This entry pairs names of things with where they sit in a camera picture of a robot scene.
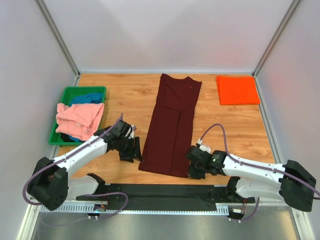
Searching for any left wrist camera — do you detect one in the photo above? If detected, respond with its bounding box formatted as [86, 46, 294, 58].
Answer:
[126, 125, 137, 139]

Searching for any blue t shirt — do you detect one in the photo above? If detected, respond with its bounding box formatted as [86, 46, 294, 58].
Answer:
[57, 92, 105, 143]

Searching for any pink t shirt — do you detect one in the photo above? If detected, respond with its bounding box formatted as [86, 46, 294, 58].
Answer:
[55, 103, 105, 142]

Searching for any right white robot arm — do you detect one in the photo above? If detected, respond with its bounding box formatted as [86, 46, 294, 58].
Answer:
[185, 144, 317, 212]

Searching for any maroon t shirt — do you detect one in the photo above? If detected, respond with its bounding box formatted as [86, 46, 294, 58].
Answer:
[138, 73, 202, 178]

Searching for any green plastic bin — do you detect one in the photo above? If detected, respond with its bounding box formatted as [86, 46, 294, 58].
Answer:
[48, 86, 107, 146]

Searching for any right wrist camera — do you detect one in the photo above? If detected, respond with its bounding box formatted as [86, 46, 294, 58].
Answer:
[196, 138, 211, 154]

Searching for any folded orange t shirt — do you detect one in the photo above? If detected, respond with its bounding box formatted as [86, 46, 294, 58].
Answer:
[216, 75, 260, 105]

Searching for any grey slotted cable duct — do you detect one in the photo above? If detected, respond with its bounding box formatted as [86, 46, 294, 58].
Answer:
[57, 203, 230, 215]

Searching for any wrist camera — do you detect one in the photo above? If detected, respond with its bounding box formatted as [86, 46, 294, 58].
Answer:
[126, 125, 137, 139]
[196, 138, 211, 154]

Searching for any aluminium rail frame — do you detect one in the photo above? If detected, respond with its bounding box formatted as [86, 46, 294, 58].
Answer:
[29, 181, 305, 207]

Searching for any black base mat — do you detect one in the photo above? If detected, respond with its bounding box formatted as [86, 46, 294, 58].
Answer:
[76, 183, 256, 212]

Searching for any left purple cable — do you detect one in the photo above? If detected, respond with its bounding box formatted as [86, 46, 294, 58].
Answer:
[22, 112, 130, 227]

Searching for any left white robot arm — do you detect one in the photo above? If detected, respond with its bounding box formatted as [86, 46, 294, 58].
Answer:
[22, 118, 143, 211]

